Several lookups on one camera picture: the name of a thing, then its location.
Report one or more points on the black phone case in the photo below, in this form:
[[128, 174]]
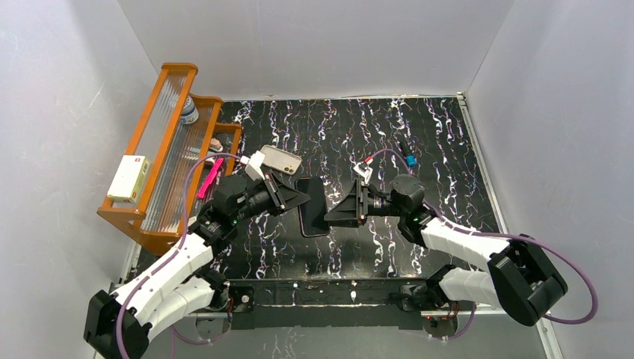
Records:
[[312, 213]]

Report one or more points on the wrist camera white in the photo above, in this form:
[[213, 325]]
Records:
[[364, 170], [253, 164]]

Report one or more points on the beige phone case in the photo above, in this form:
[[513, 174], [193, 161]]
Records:
[[280, 160]]

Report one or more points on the small pink white item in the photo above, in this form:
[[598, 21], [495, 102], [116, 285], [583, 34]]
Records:
[[215, 145]]

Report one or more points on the blue black marker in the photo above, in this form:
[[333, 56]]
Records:
[[407, 154]]

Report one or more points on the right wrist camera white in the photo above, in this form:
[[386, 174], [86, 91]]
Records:
[[364, 170]]

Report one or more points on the white red box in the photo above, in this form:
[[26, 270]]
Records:
[[128, 181]]

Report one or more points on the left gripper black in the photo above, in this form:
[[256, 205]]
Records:
[[274, 193]]

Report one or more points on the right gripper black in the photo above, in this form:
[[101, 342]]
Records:
[[359, 202]]

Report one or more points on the white blue bottle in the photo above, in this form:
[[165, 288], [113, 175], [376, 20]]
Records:
[[189, 113]]

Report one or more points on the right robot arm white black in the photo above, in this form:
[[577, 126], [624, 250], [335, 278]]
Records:
[[515, 275]]

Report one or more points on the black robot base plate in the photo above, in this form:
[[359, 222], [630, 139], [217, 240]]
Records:
[[373, 302]]

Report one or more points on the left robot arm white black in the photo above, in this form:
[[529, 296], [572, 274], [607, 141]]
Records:
[[122, 324]]

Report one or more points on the orange wooden shelf rack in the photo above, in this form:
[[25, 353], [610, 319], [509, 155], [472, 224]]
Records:
[[168, 158]]

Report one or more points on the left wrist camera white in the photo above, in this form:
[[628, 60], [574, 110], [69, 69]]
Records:
[[253, 164]]

